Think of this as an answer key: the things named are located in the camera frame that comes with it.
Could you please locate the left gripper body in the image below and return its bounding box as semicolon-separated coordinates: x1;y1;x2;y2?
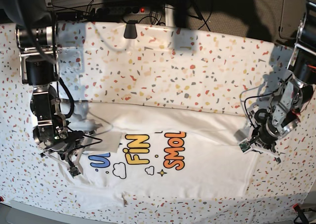
238;109;281;164

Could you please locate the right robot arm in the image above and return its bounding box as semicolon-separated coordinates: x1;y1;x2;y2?
15;23;102;177

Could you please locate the black table clamp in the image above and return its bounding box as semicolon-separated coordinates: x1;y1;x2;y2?
123;20;138;39

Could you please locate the red clamp right corner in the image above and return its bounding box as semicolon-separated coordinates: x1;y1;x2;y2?
293;204;309;224

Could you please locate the black power strip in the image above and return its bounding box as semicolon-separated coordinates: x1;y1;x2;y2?
46;6;150;21

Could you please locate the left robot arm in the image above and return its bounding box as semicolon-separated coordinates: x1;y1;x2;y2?
238;12;316;163

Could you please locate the white printed T-shirt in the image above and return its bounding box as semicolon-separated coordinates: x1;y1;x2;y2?
60;103;258;203

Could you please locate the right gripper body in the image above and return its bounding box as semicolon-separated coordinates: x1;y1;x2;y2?
33;126;103;177

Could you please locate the white metal table leg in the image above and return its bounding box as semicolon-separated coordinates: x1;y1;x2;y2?
164;4;175;27

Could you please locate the terrazzo patterned tablecloth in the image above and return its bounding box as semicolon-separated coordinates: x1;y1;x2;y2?
0;23;316;224

